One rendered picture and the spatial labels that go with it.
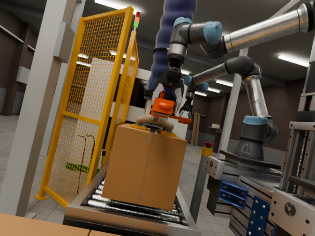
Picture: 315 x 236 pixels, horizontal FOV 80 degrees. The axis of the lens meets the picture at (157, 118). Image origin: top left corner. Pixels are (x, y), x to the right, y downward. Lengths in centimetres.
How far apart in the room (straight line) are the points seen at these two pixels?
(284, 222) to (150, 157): 65
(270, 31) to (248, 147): 56
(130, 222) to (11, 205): 126
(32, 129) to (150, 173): 117
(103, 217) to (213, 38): 95
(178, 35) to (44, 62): 137
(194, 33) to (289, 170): 71
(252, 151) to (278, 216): 46
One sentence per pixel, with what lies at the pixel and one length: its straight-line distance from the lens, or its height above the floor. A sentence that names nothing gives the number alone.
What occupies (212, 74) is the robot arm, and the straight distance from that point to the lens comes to 138.
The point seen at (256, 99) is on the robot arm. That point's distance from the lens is 131.
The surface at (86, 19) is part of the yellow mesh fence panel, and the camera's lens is 253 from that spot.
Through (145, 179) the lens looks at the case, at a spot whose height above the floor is 79.
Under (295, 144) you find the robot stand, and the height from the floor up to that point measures 115.
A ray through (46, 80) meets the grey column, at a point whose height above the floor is 125.
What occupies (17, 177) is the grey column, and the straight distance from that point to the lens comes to 202.
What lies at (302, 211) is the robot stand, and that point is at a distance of 65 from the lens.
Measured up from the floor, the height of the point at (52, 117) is 76.
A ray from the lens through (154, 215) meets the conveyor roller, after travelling 134.
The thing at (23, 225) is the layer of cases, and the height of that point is 54.
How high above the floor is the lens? 112
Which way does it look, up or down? 1 degrees up
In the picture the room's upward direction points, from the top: 13 degrees clockwise
